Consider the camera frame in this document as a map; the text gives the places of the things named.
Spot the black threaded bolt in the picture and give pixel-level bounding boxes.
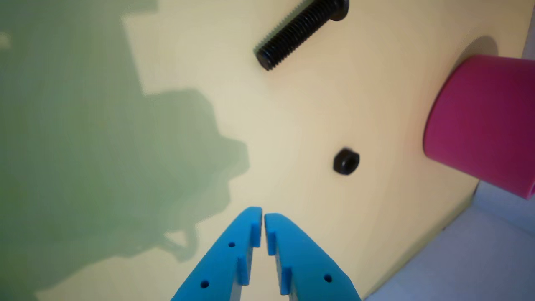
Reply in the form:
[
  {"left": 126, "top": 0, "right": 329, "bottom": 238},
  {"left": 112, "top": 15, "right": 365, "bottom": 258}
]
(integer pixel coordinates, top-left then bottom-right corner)
[{"left": 256, "top": 0, "right": 349, "bottom": 71}]

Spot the pink round box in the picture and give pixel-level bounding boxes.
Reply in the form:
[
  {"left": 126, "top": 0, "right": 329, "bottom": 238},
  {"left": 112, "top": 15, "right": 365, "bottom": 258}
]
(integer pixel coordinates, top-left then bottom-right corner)
[{"left": 423, "top": 54, "right": 535, "bottom": 199}]

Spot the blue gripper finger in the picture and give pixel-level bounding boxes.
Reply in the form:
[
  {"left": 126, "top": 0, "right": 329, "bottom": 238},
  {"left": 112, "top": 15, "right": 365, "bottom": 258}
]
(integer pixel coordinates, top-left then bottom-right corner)
[
  {"left": 171, "top": 207, "right": 263, "bottom": 301},
  {"left": 264, "top": 213, "right": 362, "bottom": 301}
]

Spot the black hex nut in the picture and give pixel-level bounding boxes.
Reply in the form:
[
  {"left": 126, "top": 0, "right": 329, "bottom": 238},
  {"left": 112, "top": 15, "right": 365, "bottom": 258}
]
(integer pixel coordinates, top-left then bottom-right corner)
[{"left": 333, "top": 148, "right": 360, "bottom": 176}]

